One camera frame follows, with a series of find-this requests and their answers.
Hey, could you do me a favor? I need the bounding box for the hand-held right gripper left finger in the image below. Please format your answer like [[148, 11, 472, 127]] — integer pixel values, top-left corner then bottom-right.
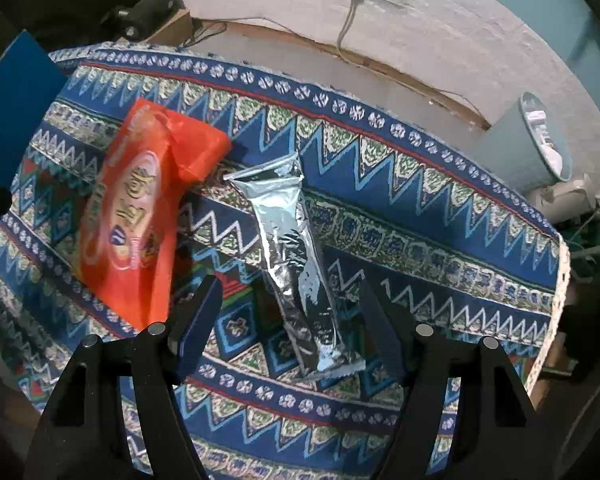
[[25, 275, 224, 480]]

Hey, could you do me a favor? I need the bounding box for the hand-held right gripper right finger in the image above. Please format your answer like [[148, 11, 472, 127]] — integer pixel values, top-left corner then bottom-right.
[[362, 280, 561, 480]]

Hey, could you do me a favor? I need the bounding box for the silver foil snack packet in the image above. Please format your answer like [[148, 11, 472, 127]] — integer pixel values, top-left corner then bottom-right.
[[223, 151, 367, 381]]

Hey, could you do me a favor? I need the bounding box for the orange red snack packet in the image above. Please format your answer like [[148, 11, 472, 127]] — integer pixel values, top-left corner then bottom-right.
[[72, 98, 232, 332]]

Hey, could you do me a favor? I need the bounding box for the cardboard box with blue rim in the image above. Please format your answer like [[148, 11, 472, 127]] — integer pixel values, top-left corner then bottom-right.
[[0, 30, 73, 286]]

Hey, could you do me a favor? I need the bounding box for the blue patterned tablecloth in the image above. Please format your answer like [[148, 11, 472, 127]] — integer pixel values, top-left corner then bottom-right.
[[0, 42, 571, 480]]

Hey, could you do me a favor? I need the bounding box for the grey trash bin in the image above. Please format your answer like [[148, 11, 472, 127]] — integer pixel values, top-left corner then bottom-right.
[[467, 91, 576, 197]]

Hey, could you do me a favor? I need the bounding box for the small brown cardboard box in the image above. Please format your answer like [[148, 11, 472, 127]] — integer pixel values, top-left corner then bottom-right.
[[140, 7, 194, 49]]

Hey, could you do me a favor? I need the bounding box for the black cylindrical device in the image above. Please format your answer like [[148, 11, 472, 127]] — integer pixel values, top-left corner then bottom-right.
[[100, 0, 181, 41]]

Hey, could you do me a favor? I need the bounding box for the black floor cable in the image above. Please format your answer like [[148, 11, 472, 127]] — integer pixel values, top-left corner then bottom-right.
[[189, 16, 333, 52]]

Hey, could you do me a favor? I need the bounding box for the white plug cable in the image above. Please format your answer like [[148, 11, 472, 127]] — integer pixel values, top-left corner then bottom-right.
[[336, 0, 367, 59]]

